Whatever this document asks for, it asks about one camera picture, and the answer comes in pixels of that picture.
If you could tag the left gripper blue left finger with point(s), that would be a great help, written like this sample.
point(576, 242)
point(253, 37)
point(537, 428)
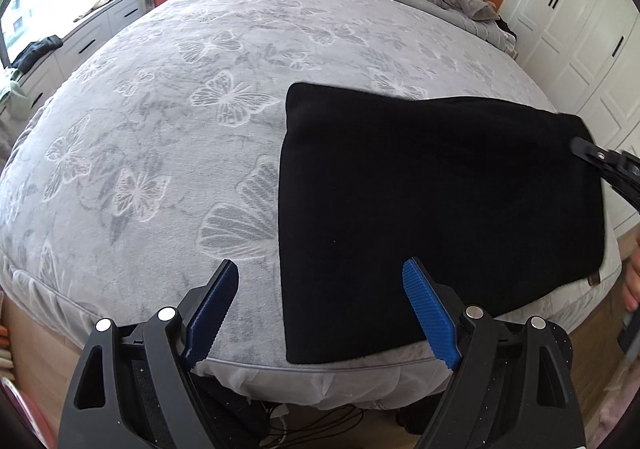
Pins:
point(133, 387)

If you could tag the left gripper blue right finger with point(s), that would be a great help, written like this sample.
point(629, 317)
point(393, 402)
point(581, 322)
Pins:
point(510, 385)

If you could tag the black pants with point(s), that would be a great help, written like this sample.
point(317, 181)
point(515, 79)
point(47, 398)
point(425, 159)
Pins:
point(486, 193)

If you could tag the right hand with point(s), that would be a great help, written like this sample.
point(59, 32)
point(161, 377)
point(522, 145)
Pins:
point(631, 284)

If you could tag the white wardrobe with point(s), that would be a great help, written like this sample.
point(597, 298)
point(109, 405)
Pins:
point(584, 56)

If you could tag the bed with butterfly sheet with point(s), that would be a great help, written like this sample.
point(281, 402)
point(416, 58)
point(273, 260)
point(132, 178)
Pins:
point(159, 158)

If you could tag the white drawer cabinet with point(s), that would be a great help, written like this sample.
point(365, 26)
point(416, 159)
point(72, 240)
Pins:
point(80, 40)

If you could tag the dark cloth on cabinet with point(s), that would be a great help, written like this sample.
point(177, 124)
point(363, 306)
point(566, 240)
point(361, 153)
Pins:
point(35, 51)

